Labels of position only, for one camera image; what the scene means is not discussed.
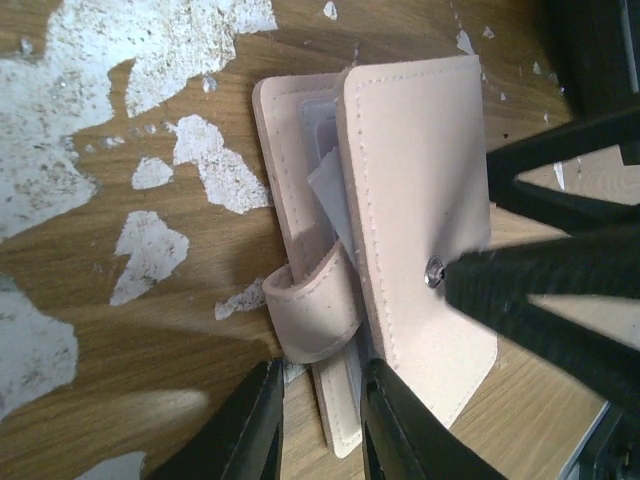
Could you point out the beige leather card holder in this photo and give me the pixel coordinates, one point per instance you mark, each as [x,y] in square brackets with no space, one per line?
[374,172]

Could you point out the aluminium rail frame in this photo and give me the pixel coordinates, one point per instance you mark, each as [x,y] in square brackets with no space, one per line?
[608,450]

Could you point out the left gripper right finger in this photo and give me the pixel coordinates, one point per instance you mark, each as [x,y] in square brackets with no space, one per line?
[402,439]

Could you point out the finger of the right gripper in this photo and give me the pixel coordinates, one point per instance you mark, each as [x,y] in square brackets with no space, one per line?
[572,301]

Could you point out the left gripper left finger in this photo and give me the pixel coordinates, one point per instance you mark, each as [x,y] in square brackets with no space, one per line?
[243,439]

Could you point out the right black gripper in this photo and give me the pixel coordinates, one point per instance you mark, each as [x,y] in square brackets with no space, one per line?
[596,51]

